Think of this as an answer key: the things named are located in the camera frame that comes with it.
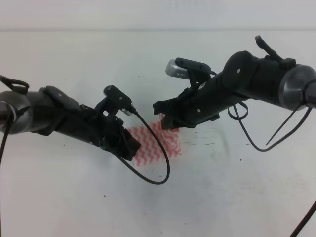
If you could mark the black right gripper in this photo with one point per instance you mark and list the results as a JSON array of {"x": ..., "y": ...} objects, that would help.
[{"x": 196, "y": 105}]

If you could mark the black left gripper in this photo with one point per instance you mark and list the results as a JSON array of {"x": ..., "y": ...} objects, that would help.
[{"x": 86, "y": 125}]

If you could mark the pink white wavy towel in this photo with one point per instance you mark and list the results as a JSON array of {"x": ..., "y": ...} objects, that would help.
[{"x": 150, "y": 151}]

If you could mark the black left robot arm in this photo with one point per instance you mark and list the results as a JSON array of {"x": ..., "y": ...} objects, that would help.
[{"x": 50, "y": 110}]

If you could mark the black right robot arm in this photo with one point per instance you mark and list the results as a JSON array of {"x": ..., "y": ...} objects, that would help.
[{"x": 272, "y": 79}]

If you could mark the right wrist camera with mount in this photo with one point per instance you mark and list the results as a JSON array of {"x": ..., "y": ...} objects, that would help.
[{"x": 196, "y": 72}]

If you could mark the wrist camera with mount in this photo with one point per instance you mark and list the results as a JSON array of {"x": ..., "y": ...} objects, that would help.
[
  {"x": 114, "y": 101},
  {"x": 196, "y": 72}
]

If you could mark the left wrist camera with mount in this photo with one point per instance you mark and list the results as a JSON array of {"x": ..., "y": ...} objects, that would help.
[{"x": 114, "y": 101}]

